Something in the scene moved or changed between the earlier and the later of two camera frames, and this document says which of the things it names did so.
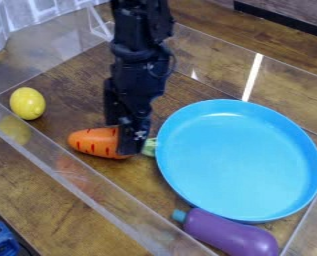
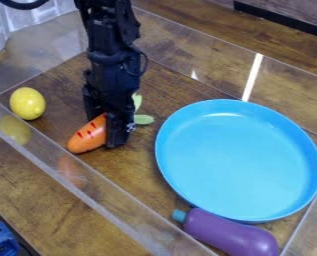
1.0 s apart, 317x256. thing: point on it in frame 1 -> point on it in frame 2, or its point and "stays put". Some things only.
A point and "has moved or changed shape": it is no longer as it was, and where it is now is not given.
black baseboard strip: x=284 y=20 stays put
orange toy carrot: x=101 y=141 has moved or changed shape
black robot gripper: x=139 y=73 -> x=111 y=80
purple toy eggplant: x=228 y=235 stays put
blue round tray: x=241 y=158 stays put
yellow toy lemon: x=27 y=103 stays put
